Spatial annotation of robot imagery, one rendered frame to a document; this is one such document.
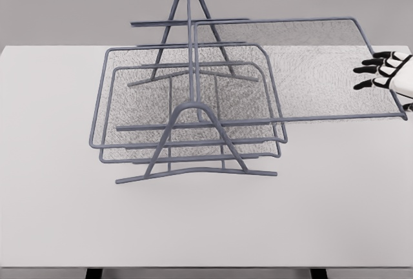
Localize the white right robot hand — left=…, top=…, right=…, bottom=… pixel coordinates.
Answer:
left=352, top=50, right=413, bottom=112

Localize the large grey mesh tray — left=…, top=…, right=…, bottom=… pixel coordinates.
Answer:
left=193, top=15, right=408, bottom=125

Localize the grey wire rack frame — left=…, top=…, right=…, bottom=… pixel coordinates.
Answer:
left=115, top=0, right=279, bottom=185

